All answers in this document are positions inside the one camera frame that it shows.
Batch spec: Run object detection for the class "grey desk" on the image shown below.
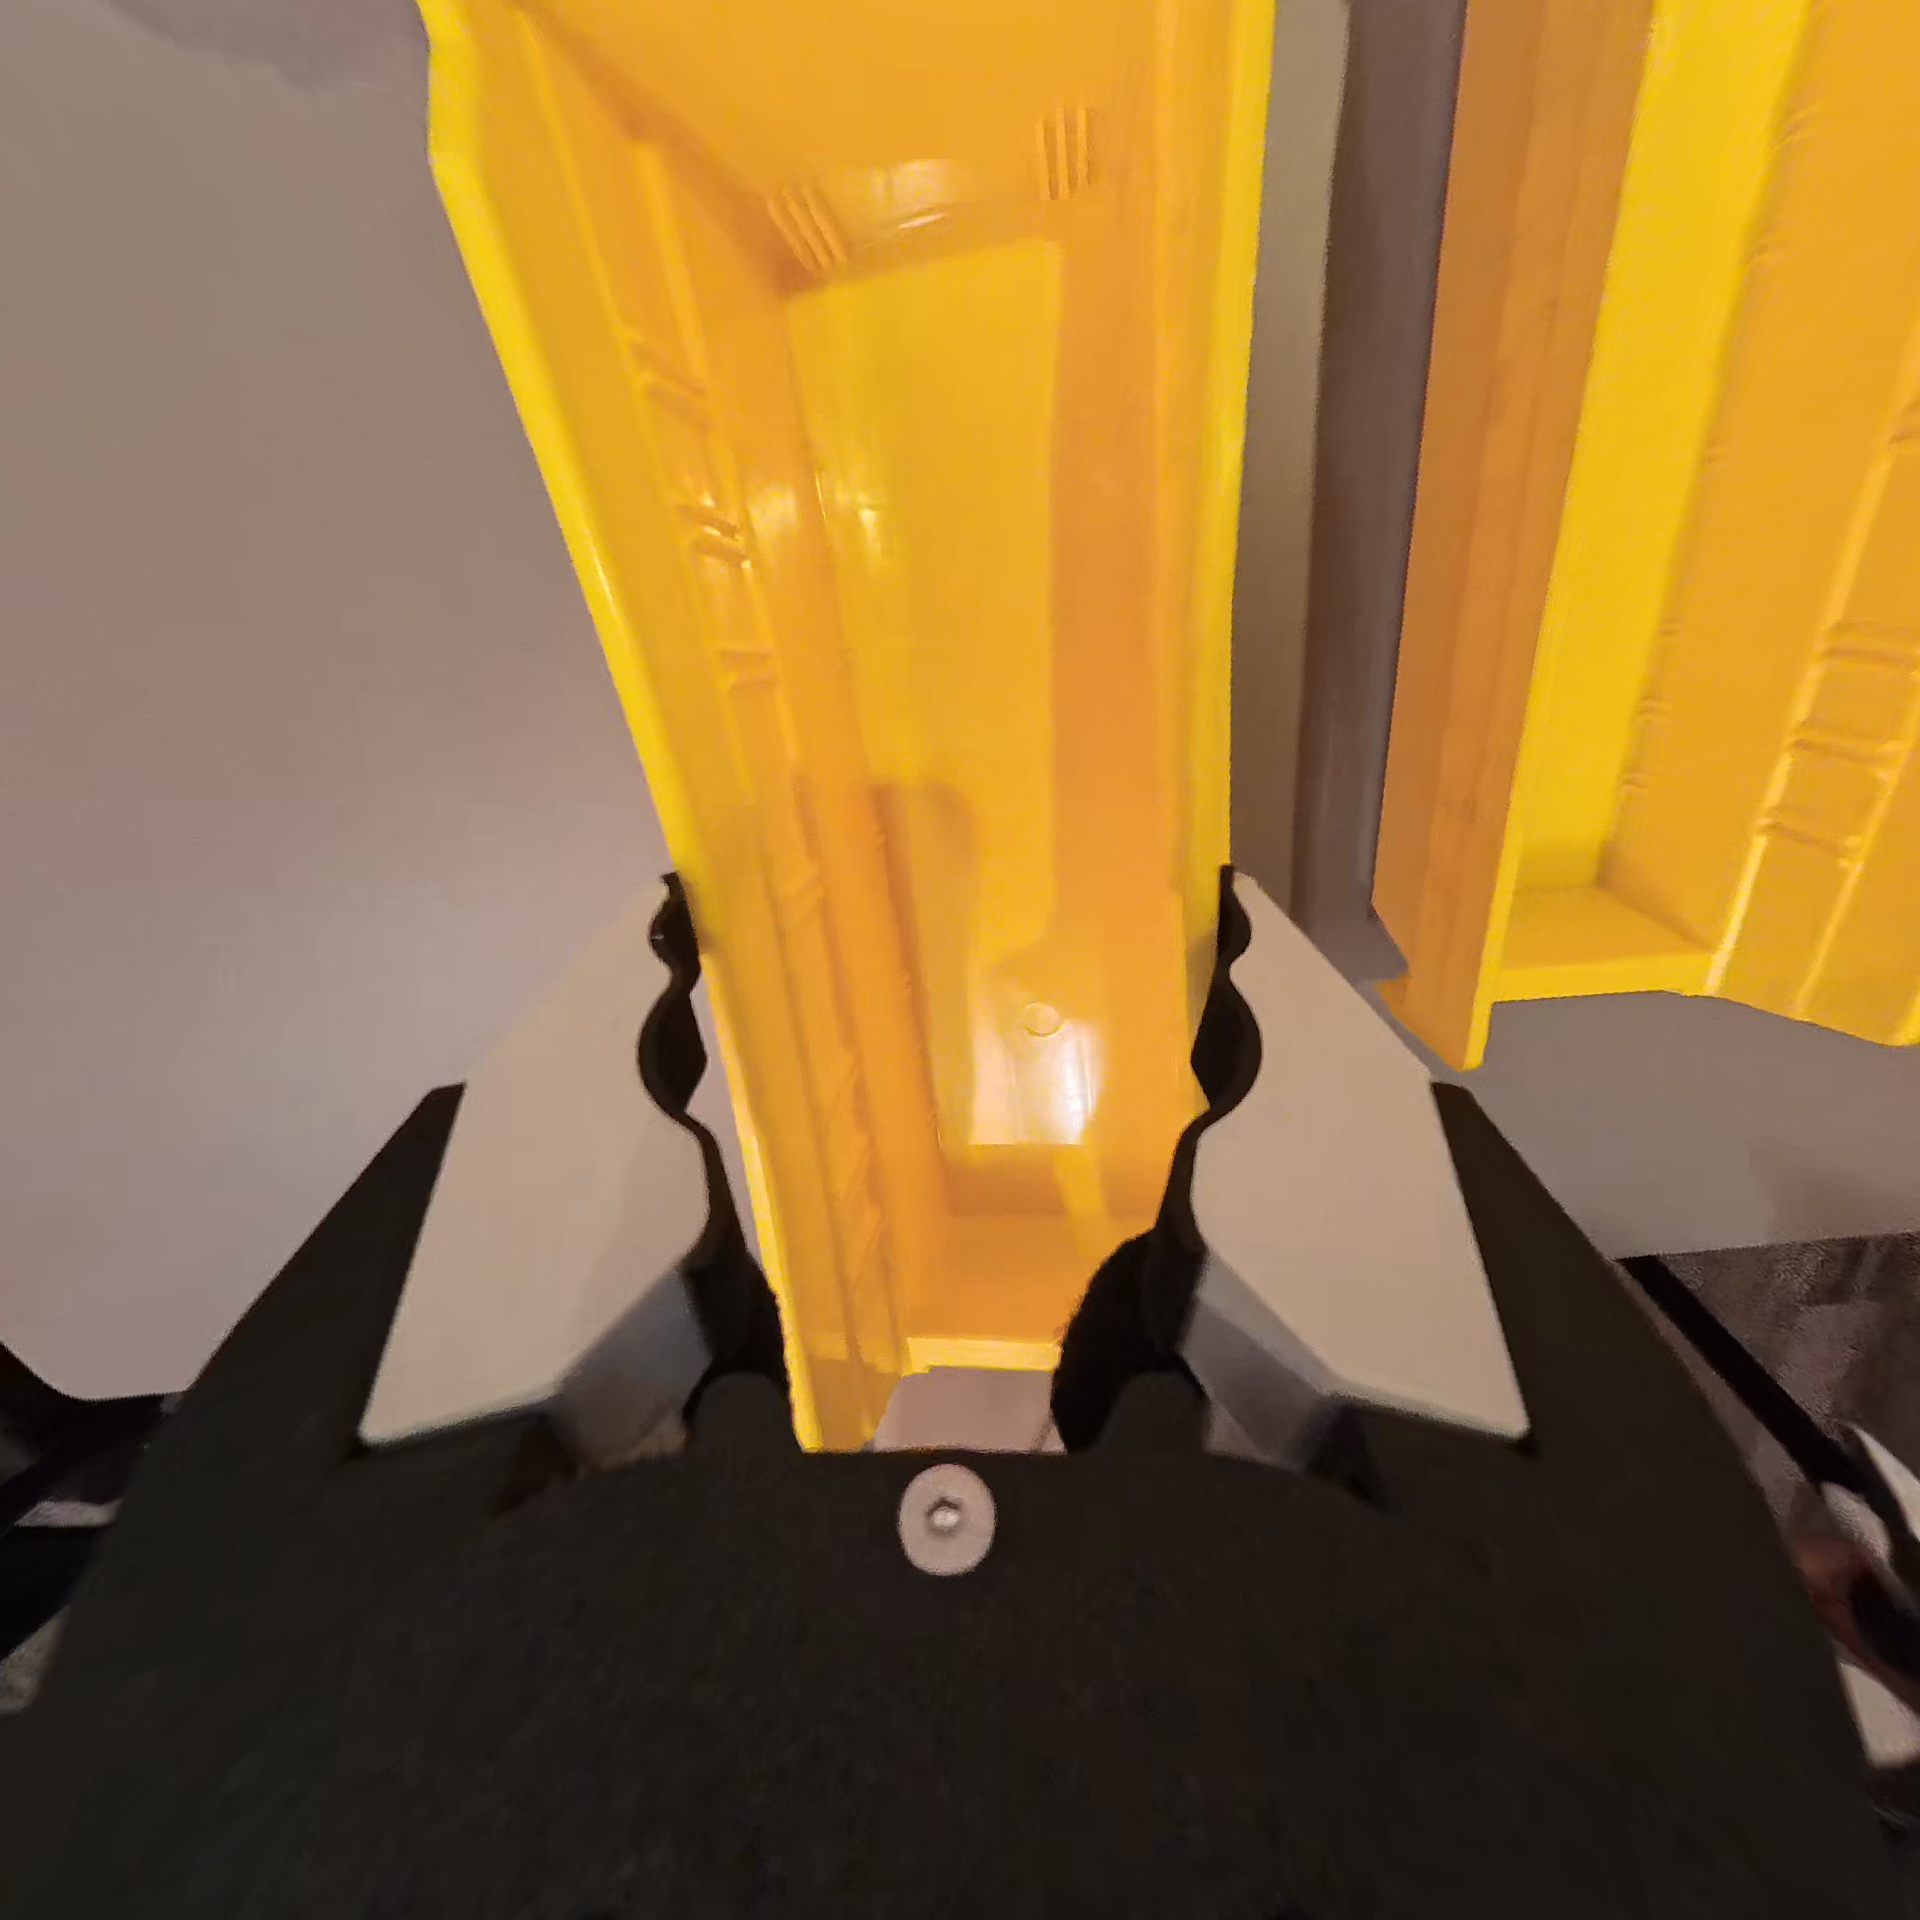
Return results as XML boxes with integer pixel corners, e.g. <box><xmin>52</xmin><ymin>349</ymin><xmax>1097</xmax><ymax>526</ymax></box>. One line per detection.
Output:
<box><xmin>0</xmin><ymin>0</ymin><xmax>1920</xmax><ymax>1413</ymax></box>

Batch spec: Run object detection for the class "yellow plastic storage bin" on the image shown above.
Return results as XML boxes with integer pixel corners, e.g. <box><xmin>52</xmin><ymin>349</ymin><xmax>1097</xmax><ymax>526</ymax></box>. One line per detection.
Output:
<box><xmin>1370</xmin><ymin>0</ymin><xmax>1920</xmax><ymax>1071</ymax></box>
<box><xmin>417</xmin><ymin>0</ymin><xmax>1281</xmax><ymax>1455</ymax></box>

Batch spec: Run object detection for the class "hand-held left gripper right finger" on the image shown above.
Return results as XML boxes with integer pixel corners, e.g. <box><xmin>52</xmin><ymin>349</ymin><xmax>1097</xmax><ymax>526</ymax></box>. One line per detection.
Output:
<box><xmin>1049</xmin><ymin>865</ymin><xmax>1531</xmax><ymax>1469</ymax></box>

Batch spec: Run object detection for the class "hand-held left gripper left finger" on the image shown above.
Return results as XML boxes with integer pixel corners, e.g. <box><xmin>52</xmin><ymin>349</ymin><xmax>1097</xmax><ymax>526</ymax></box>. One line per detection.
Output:
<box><xmin>358</xmin><ymin>873</ymin><xmax>789</xmax><ymax>1464</ymax></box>

